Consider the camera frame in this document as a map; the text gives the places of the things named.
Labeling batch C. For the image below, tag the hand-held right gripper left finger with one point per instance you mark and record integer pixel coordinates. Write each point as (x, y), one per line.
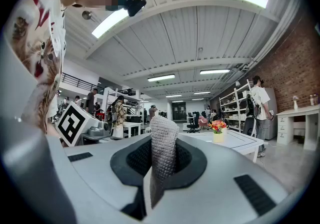
(100, 180)

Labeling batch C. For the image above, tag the black office chair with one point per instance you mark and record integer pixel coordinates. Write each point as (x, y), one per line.
(193, 122)

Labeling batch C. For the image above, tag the white shelf rack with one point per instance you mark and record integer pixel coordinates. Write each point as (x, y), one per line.
(233, 110)

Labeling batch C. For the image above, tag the white square table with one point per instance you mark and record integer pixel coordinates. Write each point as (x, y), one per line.
(240, 140)

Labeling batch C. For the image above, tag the grey metal cabinet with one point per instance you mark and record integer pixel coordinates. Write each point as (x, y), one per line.
(272, 108)

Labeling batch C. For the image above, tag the white vase with flower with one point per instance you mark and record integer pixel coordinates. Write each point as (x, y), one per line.
(295, 104)

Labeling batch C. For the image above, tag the pink armchair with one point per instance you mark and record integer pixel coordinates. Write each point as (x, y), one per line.
(203, 121)

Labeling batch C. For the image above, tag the black balcony railing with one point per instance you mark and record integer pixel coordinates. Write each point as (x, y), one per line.
(80, 82)

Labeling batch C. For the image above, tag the small white table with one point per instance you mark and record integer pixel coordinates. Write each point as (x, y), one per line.
(132, 125)

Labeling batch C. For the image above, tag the yellow flower pot with flowers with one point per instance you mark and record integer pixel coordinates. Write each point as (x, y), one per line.
(218, 137)

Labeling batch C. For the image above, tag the black head-worn camera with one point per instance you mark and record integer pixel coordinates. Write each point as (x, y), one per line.
(136, 5)

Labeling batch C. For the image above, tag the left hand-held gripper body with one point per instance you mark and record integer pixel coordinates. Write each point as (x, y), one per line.
(72, 123)

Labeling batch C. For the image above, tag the grey waffle cloth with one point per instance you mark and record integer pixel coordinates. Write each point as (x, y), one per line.
(162, 148)

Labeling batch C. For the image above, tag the white desk with drawers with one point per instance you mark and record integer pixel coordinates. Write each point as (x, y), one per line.
(297, 123)

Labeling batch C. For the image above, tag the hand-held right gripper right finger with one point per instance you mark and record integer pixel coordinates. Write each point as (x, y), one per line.
(212, 198)

